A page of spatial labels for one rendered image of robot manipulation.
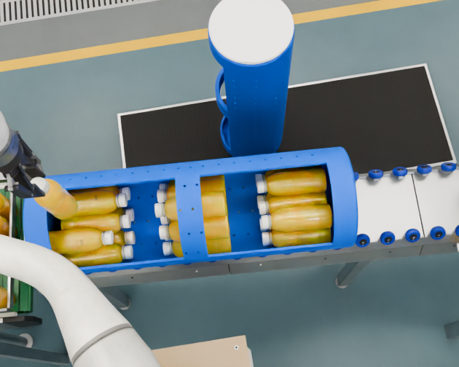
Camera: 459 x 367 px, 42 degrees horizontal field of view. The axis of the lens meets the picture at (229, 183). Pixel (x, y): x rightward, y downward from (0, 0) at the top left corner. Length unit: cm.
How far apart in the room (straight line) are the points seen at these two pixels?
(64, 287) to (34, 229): 73
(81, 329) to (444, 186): 136
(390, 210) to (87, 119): 172
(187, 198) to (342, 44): 185
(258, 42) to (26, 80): 163
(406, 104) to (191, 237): 163
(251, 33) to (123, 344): 134
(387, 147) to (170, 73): 115
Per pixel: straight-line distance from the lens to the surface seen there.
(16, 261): 98
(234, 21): 204
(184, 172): 163
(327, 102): 291
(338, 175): 161
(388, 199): 194
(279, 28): 203
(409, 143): 289
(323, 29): 328
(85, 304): 92
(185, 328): 276
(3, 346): 215
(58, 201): 150
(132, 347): 89
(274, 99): 224
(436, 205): 197
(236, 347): 167
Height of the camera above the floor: 273
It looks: 71 degrees down
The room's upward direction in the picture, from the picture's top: 7 degrees counter-clockwise
